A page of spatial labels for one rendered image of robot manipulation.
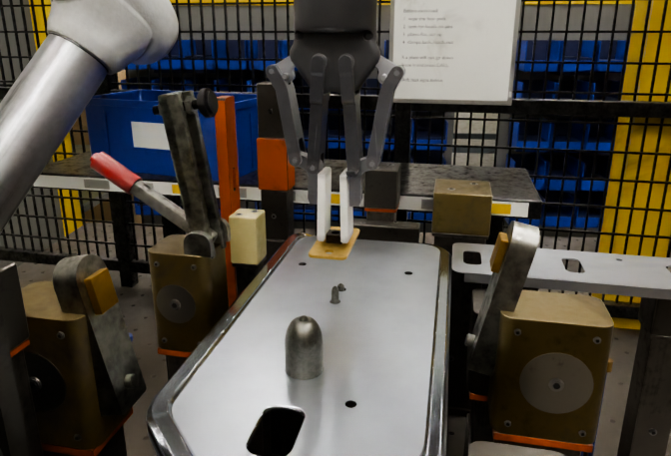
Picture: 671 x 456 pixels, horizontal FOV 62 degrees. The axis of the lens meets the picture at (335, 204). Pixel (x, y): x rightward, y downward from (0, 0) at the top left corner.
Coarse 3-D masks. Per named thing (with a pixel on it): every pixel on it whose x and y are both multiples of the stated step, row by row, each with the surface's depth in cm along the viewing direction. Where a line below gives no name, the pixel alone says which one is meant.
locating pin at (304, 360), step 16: (304, 320) 45; (288, 336) 45; (304, 336) 45; (320, 336) 46; (288, 352) 46; (304, 352) 45; (320, 352) 46; (288, 368) 46; (304, 368) 45; (320, 368) 46
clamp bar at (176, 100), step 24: (168, 96) 54; (192, 96) 56; (216, 96) 56; (168, 120) 55; (192, 120) 57; (192, 144) 58; (192, 168) 56; (192, 192) 57; (192, 216) 57; (216, 216) 60; (216, 240) 61
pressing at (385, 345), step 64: (384, 256) 71; (448, 256) 71; (256, 320) 55; (320, 320) 55; (384, 320) 55; (448, 320) 56; (192, 384) 45; (256, 384) 45; (320, 384) 45; (384, 384) 45; (192, 448) 38; (320, 448) 38; (384, 448) 38
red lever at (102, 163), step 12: (96, 156) 59; (108, 156) 60; (96, 168) 59; (108, 168) 59; (120, 168) 59; (120, 180) 59; (132, 180) 59; (132, 192) 59; (144, 192) 59; (156, 192) 60; (156, 204) 59; (168, 204) 59; (168, 216) 59; (180, 216) 59
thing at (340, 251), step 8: (328, 232) 56; (336, 232) 57; (328, 240) 56; (336, 240) 56; (352, 240) 57; (312, 248) 55; (320, 248) 55; (328, 248) 55; (336, 248) 55; (344, 248) 55; (312, 256) 53; (320, 256) 53; (328, 256) 53; (336, 256) 53; (344, 256) 53
